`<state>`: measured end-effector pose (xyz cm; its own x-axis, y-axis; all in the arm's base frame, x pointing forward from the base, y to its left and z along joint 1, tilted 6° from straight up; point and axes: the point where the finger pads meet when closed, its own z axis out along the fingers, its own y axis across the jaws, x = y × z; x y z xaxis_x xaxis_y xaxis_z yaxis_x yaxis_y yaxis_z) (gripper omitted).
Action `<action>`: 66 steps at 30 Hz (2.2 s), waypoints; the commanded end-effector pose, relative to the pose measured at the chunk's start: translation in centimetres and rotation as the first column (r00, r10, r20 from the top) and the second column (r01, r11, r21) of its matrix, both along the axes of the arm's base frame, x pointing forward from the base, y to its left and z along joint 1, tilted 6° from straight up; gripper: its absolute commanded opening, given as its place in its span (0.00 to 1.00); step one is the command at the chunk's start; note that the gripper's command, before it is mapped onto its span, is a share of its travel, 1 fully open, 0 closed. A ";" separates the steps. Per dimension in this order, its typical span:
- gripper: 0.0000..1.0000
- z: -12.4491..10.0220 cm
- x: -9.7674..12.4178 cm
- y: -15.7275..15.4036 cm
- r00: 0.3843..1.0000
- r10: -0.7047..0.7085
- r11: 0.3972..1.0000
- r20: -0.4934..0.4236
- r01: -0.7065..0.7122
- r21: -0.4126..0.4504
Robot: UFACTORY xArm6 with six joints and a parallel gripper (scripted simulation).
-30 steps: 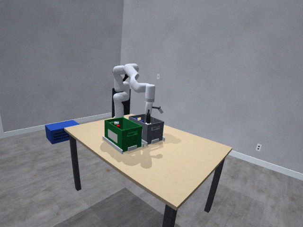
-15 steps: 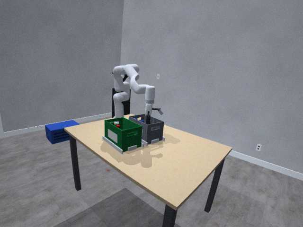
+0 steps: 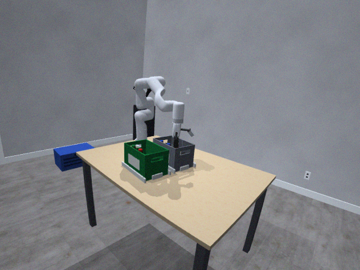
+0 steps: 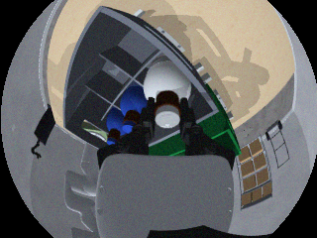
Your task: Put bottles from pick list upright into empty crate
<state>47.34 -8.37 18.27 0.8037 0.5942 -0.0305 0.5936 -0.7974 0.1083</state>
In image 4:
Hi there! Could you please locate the blue bottle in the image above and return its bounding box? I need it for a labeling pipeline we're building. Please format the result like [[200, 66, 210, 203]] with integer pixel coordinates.
[[120, 80, 148, 133], [106, 106, 126, 145]]

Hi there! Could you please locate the white bottle with grey label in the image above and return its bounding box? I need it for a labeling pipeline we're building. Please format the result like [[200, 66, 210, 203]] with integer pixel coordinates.
[[144, 54, 191, 128]]

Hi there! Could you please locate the green crate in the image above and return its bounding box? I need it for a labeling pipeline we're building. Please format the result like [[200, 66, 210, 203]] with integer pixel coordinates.
[[149, 83, 242, 157]]

